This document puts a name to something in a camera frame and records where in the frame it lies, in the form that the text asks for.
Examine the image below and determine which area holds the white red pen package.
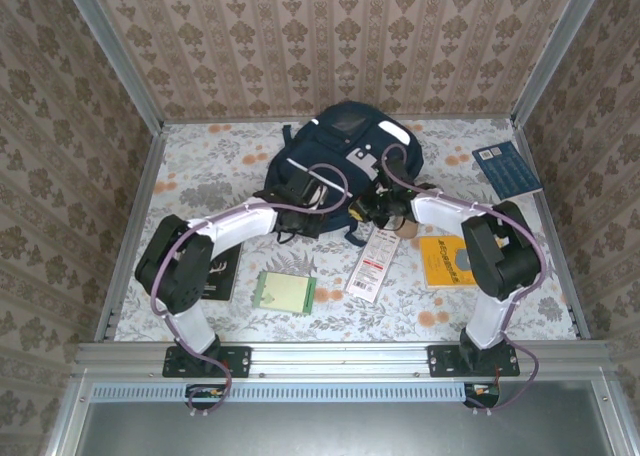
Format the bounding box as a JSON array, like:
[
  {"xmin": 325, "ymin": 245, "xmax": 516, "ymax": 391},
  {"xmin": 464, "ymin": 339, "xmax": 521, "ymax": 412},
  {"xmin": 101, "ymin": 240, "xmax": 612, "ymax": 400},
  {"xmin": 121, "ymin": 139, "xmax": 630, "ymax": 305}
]
[{"xmin": 344, "ymin": 225, "xmax": 400, "ymax": 305}]

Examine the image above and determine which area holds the navy blue backpack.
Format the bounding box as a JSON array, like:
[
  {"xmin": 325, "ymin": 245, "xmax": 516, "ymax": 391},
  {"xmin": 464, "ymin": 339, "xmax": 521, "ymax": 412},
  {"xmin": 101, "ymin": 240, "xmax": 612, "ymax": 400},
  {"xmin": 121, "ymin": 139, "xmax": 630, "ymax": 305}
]
[{"xmin": 252, "ymin": 100, "xmax": 426, "ymax": 247}]

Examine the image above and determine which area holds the yellow book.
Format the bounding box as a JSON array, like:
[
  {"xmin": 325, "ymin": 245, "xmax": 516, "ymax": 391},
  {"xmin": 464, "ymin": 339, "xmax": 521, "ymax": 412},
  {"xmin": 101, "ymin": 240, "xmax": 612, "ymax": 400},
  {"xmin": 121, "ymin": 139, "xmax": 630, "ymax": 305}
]
[{"xmin": 418, "ymin": 234, "xmax": 481, "ymax": 290}]

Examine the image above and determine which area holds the green notebook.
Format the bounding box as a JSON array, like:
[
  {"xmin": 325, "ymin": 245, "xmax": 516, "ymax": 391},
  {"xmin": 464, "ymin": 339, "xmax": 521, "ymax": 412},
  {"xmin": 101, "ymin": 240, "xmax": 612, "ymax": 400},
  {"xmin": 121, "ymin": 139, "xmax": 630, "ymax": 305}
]
[{"xmin": 252, "ymin": 270, "xmax": 319, "ymax": 316}]

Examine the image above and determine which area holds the black book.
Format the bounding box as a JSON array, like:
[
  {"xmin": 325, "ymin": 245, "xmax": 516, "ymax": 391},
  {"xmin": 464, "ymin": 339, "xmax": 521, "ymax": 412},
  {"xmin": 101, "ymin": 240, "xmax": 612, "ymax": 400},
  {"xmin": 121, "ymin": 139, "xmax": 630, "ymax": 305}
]
[{"xmin": 202, "ymin": 243, "xmax": 245, "ymax": 302}]

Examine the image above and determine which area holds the blue book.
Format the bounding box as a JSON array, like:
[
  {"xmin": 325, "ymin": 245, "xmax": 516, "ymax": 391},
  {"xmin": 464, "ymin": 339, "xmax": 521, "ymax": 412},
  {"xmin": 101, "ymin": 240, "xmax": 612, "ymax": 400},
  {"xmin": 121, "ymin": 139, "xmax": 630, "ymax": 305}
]
[{"xmin": 471, "ymin": 140, "xmax": 545, "ymax": 201}]

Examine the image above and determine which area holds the floral tablecloth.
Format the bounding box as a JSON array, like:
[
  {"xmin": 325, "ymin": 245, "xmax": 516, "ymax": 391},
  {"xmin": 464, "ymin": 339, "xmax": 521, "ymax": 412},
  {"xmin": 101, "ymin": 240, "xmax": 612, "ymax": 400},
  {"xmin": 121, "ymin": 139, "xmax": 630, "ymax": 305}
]
[{"xmin": 113, "ymin": 118, "xmax": 581, "ymax": 343}]

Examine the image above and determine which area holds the grey metal panel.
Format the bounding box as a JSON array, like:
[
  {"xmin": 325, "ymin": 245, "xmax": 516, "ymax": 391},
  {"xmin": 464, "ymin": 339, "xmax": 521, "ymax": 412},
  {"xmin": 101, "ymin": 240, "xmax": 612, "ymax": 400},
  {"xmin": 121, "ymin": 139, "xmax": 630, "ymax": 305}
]
[{"xmin": 77, "ymin": 400, "xmax": 614, "ymax": 456}]

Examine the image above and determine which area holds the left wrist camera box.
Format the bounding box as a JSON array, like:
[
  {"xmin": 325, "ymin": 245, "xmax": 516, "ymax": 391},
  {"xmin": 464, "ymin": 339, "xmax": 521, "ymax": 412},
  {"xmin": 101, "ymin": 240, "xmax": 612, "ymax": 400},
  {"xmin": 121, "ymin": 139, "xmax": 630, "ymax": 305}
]
[{"xmin": 310, "ymin": 181, "xmax": 330, "ymax": 211}]

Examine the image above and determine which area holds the aluminium side rail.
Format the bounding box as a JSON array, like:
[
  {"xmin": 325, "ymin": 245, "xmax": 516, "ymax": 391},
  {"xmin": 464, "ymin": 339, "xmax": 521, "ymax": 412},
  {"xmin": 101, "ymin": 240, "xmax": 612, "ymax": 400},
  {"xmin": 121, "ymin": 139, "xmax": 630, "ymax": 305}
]
[
  {"xmin": 512, "ymin": 120, "xmax": 591, "ymax": 340},
  {"xmin": 94, "ymin": 123, "xmax": 166, "ymax": 342}
]

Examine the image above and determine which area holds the aluminium mounting rail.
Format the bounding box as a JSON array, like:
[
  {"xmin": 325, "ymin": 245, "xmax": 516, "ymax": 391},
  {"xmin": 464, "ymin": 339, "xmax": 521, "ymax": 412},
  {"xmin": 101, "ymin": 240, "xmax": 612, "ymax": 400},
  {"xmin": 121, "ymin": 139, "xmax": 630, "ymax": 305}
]
[{"xmin": 74, "ymin": 340, "xmax": 614, "ymax": 380}]

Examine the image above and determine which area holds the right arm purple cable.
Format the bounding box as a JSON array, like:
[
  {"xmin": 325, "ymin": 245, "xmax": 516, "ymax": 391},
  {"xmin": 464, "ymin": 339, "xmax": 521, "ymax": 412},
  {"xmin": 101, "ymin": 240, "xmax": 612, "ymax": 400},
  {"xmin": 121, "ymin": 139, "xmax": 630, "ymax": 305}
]
[{"xmin": 380, "ymin": 143, "xmax": 549, "ymax": 415}]

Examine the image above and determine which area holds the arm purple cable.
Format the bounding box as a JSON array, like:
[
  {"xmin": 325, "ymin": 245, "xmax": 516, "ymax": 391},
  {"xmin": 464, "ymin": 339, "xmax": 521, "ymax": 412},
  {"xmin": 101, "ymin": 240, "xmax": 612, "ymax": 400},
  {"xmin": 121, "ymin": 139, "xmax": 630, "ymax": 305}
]
[
  {"xmin": 380, "ymin": 143, "xmax": 549, "ymax": 415},
  {"xmin": 149, "ymin": 163, "xmax": 351, "ymax": 420}
]

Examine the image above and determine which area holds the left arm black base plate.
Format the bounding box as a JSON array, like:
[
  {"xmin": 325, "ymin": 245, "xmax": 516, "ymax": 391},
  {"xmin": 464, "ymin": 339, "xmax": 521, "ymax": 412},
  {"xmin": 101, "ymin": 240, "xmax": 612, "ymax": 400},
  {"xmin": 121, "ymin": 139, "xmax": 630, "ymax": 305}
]
[{"xmin": 162, "ymin": 345, "xmax": 251, "ymax": 379}]

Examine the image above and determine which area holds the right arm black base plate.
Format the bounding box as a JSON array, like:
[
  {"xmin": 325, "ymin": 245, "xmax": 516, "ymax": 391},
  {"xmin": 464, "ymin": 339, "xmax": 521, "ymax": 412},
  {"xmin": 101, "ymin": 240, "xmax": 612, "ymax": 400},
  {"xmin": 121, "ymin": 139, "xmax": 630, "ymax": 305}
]
[{"xmin": 427, "ymin": 344, "xmax": 520, "ymax": 378}]

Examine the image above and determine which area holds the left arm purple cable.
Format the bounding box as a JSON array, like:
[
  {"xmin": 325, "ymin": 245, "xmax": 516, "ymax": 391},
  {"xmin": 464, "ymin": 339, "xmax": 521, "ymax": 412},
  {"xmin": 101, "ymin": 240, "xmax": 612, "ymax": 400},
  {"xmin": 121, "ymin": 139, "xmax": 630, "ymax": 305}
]
[{"xmin": 149, "ymin": 163, "xmax": 351, "ymax": 420}]

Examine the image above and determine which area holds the slotted grey cable duct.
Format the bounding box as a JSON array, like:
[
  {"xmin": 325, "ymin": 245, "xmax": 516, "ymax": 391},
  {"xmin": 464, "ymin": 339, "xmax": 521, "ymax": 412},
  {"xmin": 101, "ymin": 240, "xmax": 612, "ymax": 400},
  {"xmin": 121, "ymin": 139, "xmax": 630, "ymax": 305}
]
[{"xmin": 92, "ymin": 381, "xmax": 474, "ymax": 403}]

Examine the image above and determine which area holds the black cable connector mount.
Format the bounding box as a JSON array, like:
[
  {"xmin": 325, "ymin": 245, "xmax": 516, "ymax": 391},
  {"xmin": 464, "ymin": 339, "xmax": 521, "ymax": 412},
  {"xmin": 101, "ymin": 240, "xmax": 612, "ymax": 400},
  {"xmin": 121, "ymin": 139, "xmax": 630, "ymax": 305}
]
[
  {"xmin": 463, "ymin": 381, "xmax": 501, "ymax": 410},
  {"xmin": 185, "ymin": 383, "xmax": 227, "ymax": 411}
]

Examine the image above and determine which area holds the aluminium frame post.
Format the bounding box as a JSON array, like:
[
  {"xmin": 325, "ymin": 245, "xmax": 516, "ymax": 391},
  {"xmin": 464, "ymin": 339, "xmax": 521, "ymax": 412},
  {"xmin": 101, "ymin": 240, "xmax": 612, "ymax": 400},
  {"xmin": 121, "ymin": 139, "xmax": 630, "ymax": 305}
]
[
  {"xmin": 510, "ymin": 0, "xmax": 609, "ymax": 127},
  {"xmin": 58, "ymin": 0, "xmax": 165, "ymax": 135}
]

